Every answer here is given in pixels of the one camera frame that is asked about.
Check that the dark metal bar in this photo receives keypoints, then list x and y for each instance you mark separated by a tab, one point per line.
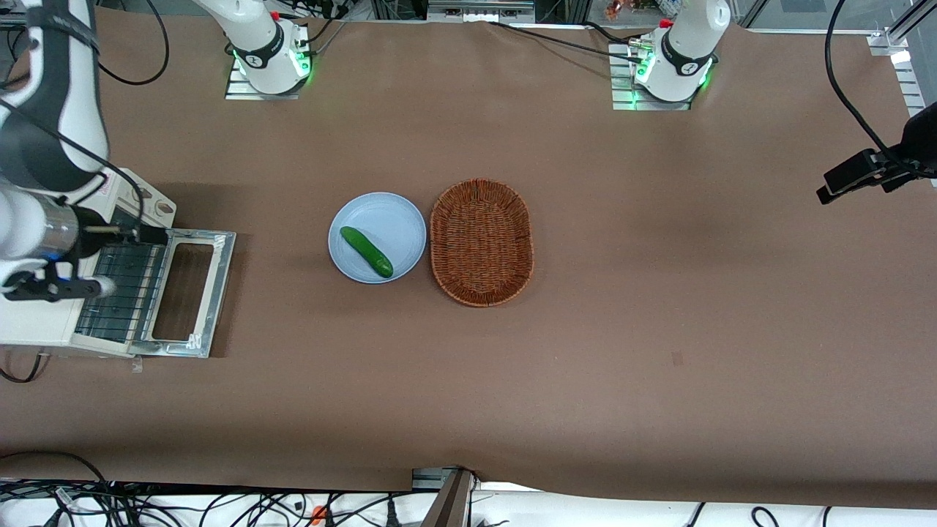
448	505

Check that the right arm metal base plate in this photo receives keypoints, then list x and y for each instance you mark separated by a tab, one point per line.
238	91

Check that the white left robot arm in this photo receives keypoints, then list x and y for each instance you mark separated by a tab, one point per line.
684	44

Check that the light blue round plate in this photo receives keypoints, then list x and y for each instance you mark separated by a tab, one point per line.
388	219

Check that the brown table cover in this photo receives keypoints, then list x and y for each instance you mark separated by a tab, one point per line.
659	293

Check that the round oven knob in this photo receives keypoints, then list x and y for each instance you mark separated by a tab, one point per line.
145	194
165	210

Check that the green cucumber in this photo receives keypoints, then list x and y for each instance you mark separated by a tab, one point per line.
366	251

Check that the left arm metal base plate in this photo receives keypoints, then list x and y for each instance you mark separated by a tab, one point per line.
621	80

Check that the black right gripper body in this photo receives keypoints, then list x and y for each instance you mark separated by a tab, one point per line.
87	231

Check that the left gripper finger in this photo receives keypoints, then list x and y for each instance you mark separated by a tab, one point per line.
897	181
849	176

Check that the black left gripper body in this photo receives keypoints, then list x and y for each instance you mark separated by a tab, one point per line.
920	138

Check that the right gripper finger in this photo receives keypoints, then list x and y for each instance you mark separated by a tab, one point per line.
154	236

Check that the brown oval wicker basket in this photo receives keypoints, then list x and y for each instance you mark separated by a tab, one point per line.
479	241

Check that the slotted aluminium plate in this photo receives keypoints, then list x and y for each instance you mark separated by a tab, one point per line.
910	88

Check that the aluminium frame bracket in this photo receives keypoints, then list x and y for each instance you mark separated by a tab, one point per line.
889	40

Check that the white toaster oven body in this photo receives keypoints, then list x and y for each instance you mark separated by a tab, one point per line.
36	322

